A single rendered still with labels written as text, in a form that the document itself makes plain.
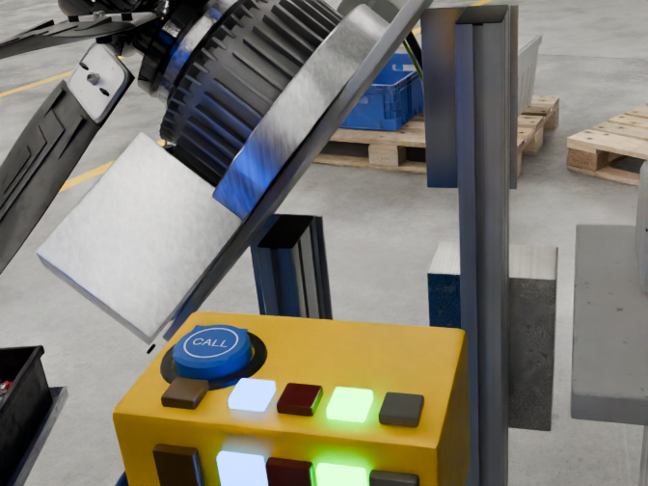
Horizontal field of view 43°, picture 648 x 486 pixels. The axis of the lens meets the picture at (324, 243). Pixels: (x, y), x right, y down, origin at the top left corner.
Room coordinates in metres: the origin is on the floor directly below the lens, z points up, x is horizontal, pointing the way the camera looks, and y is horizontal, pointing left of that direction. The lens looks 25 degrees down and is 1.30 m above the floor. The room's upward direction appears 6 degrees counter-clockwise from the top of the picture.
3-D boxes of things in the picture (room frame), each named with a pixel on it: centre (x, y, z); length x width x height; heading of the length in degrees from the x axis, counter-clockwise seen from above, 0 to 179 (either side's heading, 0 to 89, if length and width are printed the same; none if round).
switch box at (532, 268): (0.89, -0.20, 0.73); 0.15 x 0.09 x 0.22; 71
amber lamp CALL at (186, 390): (0.33, 0.07, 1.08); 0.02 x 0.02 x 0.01; 71
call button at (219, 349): (0.36, 0.06, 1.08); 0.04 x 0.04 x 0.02
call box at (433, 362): (0.35, 0.02, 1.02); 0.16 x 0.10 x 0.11; 71
